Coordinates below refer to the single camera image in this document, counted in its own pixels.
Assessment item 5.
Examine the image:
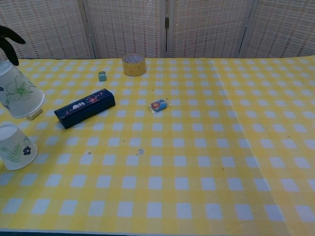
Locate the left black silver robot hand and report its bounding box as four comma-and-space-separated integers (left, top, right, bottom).
0, 25, 27, 66

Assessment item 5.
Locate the paper cup with green flower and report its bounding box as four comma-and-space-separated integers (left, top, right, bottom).
0, 59, 46, 119

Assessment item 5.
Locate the paper cup with fern print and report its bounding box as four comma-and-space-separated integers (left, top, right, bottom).
0, 123, 38, 171

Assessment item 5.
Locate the woven folding screen panel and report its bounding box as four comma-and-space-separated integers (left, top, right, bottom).
83, 0, 165, 59
239, 0, 315, 59
0, 0, 96, 60
166, 0, 258, 59

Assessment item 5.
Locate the pale yellow eraser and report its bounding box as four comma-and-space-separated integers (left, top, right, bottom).
26, 108, 44, 120

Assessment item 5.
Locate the dark blue long box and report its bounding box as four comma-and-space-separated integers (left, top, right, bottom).
54, 88, 116, 130

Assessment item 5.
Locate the yellowish packing tape roll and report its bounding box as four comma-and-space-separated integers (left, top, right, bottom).
122, 54, 147, 77

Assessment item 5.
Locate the small wrapped candy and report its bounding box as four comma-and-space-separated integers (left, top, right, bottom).
148, 97, 171, 114

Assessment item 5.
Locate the yellow white checkered tablecloth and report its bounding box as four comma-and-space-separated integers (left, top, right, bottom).
0, 57, 315, 234

